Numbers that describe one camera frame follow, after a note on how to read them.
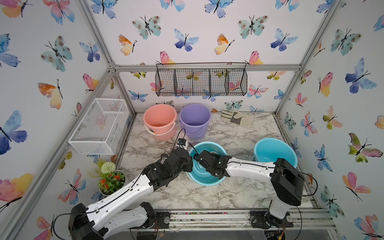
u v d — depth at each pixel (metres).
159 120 1.01
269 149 0.81
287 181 0.45
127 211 0.58
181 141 0.64
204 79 0.98
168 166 0.54
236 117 1.18
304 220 0.75
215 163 0.64
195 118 0.96
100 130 0.86
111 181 0.71
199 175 0.87
